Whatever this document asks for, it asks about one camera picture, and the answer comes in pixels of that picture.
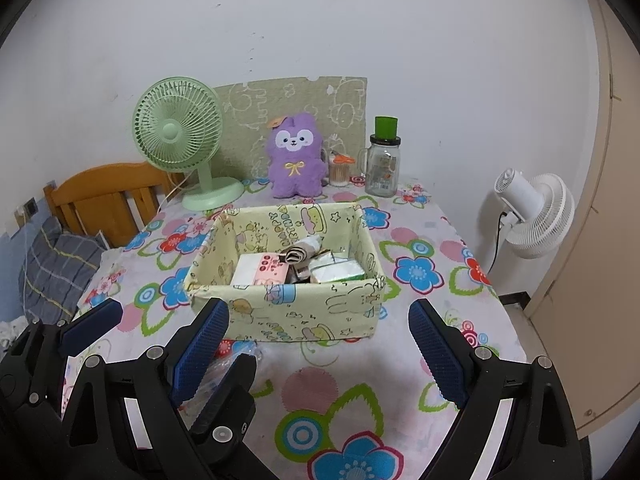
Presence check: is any grey plaid pillow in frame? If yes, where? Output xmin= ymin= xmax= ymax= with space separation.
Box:
xmin=18 ymin=216 xmax=107 ymax=324

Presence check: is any beige door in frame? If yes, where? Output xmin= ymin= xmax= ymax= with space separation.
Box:
xmin=525 ymin=0 xmax=639 ymax=437

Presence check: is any pink tissue pack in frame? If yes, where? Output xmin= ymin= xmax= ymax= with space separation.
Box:
xmin=231 ymin=252 xmax=288 ymax=286

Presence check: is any floral tablecloth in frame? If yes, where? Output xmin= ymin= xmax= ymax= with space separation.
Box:
xmin=78 ymin=179 xmax=525 ymax=479

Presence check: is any brown rolled cloth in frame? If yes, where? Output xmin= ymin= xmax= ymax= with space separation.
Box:
xmin=279 ymin=234 xmax=326 ymax=284

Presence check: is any yellow cartoon storage box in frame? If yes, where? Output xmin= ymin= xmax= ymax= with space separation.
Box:
xmin=183 ymin=203 xmax=386 ymax=342

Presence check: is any green white tissue pack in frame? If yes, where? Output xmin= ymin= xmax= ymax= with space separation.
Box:
xmin=308 ymin=252 xmax=366 ymax=284

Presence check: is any white standing fan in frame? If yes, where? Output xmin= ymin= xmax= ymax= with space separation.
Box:
xmin=494 ymin=168 xmax=575 ymax=260

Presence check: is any green desk fan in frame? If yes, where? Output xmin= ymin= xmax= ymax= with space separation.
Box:
xmin=132 ymin=77 xmax=244 ymax=211

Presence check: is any toothpick holder with bird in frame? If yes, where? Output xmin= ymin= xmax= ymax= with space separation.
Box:
xmin=328 ymin=151 xmax=356 ymax=188

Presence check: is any purple plush toy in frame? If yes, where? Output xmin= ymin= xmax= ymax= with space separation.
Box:
xmin=266 ymin=112 xmax=328 ymax=198

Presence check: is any glass jar with green lid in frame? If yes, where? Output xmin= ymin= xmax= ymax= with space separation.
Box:
xmin=358 ymin=116 xmax=401 ymax=198

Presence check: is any green cartoon board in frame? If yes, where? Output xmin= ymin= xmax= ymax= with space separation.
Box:
xmin=209 ymin=76 xmax=368 ymax=180

